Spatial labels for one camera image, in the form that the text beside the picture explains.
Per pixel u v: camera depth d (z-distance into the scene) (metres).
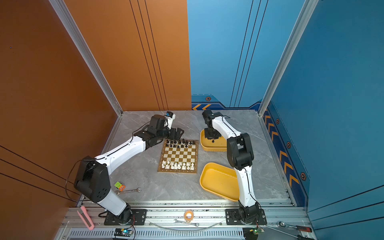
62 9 0.70
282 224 0.70
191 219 0.72
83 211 0.75
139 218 0.74
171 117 0.77
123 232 0.71
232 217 0.73
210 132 0.85
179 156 0.94
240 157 0.57
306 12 0.71
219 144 1.00
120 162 0.52
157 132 0.66
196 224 0.72
